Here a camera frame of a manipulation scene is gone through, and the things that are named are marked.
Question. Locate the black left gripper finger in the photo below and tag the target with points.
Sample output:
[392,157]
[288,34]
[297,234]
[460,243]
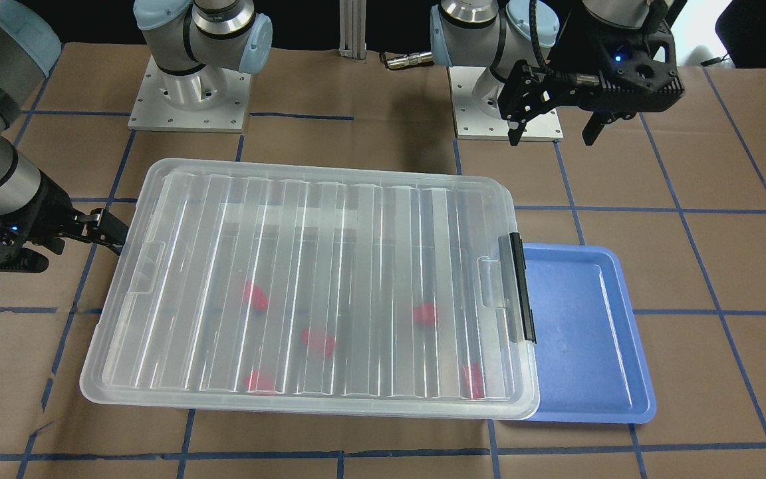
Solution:
[597,122]
[516,130]

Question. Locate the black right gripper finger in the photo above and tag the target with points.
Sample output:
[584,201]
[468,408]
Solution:
[107,230]

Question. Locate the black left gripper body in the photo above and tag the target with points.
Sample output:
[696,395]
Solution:
[581,52]

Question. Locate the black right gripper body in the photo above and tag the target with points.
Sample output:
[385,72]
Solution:
[48,208]

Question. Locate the clear plastic box lid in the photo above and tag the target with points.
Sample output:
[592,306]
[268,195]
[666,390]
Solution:
[310,286]

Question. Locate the red block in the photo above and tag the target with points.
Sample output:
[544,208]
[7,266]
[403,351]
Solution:
[254,297]
[472,381]
[319,343]
[425,315]
[260,383]

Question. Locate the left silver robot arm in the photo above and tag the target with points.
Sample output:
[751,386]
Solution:
[484,34]

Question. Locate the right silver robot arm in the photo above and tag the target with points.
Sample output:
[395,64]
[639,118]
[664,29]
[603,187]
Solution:
[193,43]

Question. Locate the red block in box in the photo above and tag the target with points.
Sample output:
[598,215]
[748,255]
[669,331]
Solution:
[319,343]
[260,383]
[472,381]
[254,297]

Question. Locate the clear plastic storage box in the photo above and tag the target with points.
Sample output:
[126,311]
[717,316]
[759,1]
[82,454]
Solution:
[522,286]

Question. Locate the brown paper table cover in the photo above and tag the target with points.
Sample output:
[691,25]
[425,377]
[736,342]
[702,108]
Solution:
[349,200]

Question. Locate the blue plastic tray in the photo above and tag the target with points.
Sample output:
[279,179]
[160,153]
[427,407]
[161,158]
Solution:
[589,356]

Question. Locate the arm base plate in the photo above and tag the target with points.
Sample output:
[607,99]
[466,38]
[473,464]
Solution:
[214,100]
[483,113]

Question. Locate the silver cable connector plug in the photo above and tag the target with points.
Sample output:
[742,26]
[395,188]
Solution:
[407,61]

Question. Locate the aluminium frame post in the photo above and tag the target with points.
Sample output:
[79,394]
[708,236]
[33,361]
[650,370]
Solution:
[352,15]

